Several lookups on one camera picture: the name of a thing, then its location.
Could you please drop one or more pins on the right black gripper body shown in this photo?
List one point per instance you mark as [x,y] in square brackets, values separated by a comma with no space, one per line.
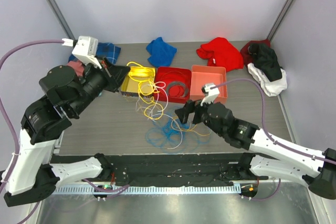
[201,115]

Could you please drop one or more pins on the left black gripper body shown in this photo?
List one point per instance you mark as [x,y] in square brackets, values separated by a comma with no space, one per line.
[94,82]

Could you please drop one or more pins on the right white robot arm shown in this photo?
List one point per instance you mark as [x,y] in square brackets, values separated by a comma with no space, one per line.
[271,156]

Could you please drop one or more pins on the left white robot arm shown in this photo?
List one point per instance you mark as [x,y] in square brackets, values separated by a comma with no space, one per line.
[66,96]

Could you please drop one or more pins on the blue plaid cloth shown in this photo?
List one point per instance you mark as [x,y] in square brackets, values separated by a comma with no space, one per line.
[104,50]

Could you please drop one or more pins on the salmon pink cloth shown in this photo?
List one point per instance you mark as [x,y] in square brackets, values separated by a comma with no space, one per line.
[77,66]

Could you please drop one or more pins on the gold metal tin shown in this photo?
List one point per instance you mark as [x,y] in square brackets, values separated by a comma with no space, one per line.
[139,82]

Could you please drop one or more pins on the red square box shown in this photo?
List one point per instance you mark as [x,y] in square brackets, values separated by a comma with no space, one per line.
[176,83]

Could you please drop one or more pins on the salmon pink square box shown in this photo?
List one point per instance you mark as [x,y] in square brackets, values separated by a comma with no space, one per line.
[202,75]

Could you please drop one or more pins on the white cloth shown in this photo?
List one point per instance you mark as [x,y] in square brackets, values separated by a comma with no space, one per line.
[270,88]

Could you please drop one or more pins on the dark red cloth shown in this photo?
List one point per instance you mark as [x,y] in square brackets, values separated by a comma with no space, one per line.
[247,58]

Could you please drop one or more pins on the black cloth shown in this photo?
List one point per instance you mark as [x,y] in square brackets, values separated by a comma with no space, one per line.
[265,59]

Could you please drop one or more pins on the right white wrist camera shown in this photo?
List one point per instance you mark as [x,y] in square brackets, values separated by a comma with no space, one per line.
[210,92]

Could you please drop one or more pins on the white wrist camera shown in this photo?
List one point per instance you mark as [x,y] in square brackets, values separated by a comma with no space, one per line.
[84,49]
[210,92]

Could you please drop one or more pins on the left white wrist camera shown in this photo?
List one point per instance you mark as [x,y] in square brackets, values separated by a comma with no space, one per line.
[84,49]

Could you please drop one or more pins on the white slotted cable duct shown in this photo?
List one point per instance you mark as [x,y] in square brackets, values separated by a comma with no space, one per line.
[85,189]

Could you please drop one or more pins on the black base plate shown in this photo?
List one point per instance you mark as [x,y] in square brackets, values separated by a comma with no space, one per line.
[178,170]

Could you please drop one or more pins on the left corner aluminium post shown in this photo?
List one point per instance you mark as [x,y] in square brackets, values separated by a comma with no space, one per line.
[60,18]

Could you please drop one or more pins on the corner aluminium post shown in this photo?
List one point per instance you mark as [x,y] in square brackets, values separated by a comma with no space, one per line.
[280,18]
[60,18]

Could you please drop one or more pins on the right corner aluminium post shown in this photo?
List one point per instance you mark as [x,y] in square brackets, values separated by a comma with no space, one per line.
[280,18]

